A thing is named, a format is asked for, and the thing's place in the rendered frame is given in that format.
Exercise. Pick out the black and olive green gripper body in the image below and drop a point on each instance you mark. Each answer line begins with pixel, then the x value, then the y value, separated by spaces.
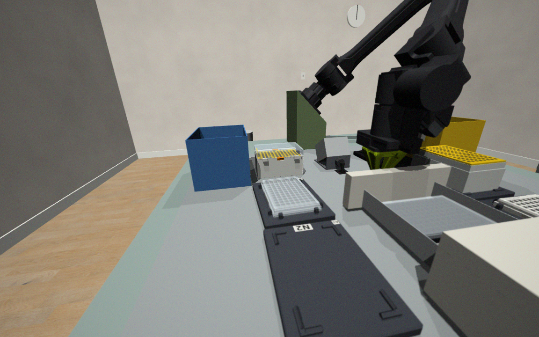
pixel 385 130

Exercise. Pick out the pale grey bench mat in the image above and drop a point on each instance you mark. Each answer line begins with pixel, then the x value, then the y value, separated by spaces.
pixel 212 277

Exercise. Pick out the yellow open-top bin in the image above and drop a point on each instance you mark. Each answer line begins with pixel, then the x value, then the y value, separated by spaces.
pixel 463 133

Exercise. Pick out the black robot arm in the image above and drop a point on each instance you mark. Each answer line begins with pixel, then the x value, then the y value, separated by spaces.
pixel 432 72

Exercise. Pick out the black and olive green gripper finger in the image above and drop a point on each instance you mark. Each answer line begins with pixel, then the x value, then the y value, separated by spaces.
pixel 396 157
pixel 367 156

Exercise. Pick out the white multi-well plate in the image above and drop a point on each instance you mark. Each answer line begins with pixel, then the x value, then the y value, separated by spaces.
pixel 289 196

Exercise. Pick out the blue open-top bin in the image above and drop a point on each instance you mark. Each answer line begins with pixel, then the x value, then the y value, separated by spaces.
pixel 219 157

